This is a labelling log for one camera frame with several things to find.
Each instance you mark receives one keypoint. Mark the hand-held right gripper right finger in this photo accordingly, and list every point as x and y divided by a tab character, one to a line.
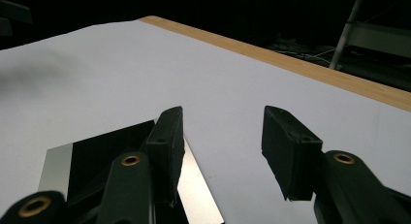
290	153

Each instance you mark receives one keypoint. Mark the grey metal stand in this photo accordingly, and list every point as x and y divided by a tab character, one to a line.
371	35

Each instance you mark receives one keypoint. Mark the square glass mirror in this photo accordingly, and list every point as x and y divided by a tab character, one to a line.
195	188

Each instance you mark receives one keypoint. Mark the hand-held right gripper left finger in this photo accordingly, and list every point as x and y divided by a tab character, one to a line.
166	153

